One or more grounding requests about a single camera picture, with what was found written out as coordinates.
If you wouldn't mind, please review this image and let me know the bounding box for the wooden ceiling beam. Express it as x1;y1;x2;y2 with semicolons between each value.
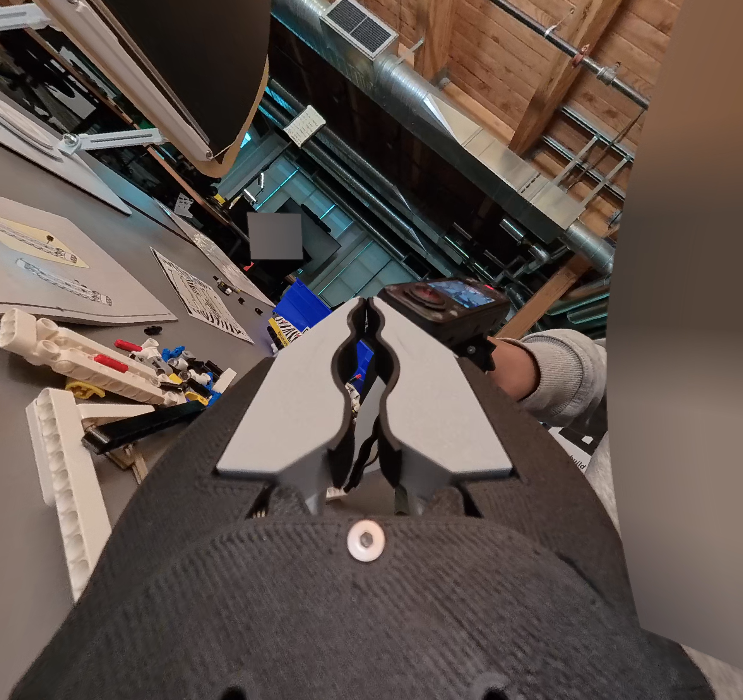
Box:
511;0;651;155

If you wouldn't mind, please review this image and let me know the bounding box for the zebra pattern sheet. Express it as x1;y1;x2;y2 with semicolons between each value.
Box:
151;247;256;344

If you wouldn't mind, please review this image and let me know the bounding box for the long white lego beam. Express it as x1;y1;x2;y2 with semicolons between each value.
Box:
26;389;111;602

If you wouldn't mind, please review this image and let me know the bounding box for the wooden post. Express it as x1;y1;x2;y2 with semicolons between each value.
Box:
511;253;593;338

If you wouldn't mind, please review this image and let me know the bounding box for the black ceiling pipe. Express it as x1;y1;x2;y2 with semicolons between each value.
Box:
430;0;650;110

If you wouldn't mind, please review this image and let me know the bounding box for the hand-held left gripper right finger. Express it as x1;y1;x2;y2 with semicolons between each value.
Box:
368;296;514;516

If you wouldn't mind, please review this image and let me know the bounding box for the large white lego panel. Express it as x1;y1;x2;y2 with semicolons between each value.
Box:
0;308;181;407

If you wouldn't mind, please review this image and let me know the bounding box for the grey instruction booklet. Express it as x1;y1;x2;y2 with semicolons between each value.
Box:
0;196;178;326

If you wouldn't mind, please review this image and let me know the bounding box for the white frame bar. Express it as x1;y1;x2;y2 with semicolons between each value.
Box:
23;0;212;161

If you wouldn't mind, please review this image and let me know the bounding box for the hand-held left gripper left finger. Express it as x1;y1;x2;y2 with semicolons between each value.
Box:
216;298;366;515

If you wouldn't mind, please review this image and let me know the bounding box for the black white printed sheet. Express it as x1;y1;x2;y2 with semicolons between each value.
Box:
546;421;610;474

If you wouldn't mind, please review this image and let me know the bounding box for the white vent grille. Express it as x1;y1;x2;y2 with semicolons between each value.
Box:
319;0;399;61

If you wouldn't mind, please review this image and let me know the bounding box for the blue storage bin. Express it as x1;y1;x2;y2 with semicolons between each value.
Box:
272;278;372;364

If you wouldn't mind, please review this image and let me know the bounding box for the hanging paper label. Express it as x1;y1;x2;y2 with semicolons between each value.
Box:
283;106;325;147

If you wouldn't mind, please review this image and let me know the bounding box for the grey flat board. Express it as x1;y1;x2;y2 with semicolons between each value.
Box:
0;96;132;216

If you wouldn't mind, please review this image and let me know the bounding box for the person's right hand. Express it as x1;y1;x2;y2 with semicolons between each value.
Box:
493;337;541;402

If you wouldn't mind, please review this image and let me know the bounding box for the person's right forearm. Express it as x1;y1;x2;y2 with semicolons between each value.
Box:
517;329;608;428

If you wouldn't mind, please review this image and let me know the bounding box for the pile of small lego pieces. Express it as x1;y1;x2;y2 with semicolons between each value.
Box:
113;337;224;407

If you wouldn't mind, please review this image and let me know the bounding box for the silver air duct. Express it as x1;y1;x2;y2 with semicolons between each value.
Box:
272;0;616;274

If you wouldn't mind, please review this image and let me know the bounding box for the black board panel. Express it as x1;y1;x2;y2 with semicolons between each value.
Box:
68;0;274;180

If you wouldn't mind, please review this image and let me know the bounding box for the black flat panel piece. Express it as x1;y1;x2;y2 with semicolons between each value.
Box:
81;401;207;455

